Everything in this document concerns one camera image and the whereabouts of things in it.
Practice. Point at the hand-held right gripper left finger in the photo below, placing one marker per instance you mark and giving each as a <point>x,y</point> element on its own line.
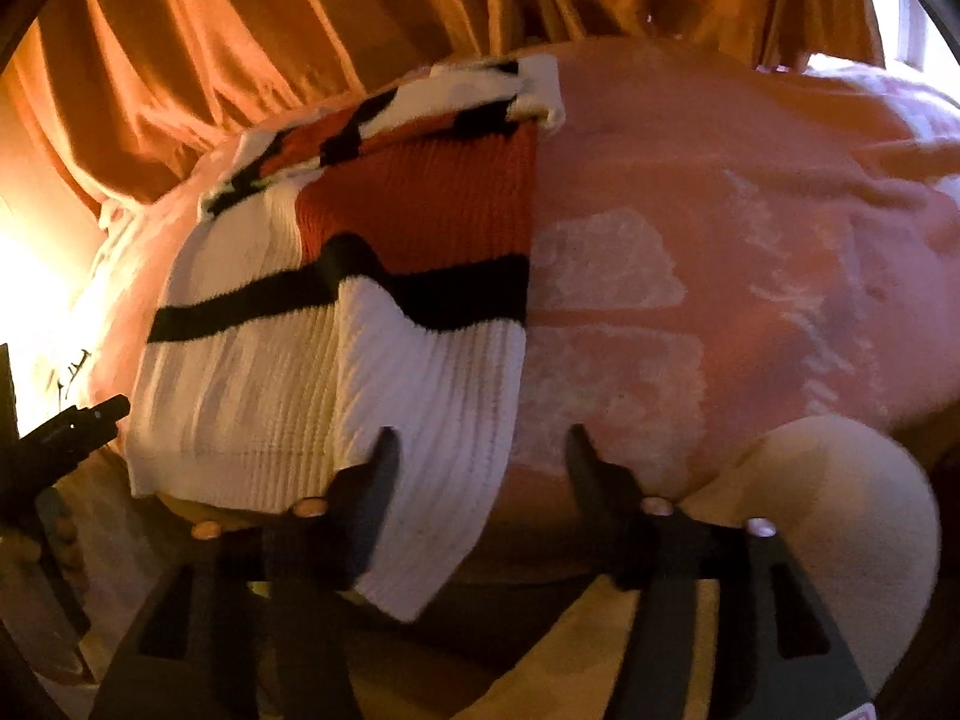
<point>367,487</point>

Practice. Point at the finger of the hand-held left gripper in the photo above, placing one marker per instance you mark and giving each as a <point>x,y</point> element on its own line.
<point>82,420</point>

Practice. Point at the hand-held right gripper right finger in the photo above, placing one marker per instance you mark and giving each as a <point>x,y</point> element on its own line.
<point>596,484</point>

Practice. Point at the white red black knit sweater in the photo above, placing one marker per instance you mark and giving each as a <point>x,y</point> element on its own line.
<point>420,195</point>

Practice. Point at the black eyeglasses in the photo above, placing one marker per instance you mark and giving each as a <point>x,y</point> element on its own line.
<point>75,369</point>

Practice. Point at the pink patterned blanket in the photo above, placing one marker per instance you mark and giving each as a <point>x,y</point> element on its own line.
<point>712,240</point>

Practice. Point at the orange pink curtain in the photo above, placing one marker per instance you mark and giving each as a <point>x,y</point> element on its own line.
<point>262,30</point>

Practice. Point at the white window frame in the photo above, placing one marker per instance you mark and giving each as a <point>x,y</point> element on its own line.
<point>911,30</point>

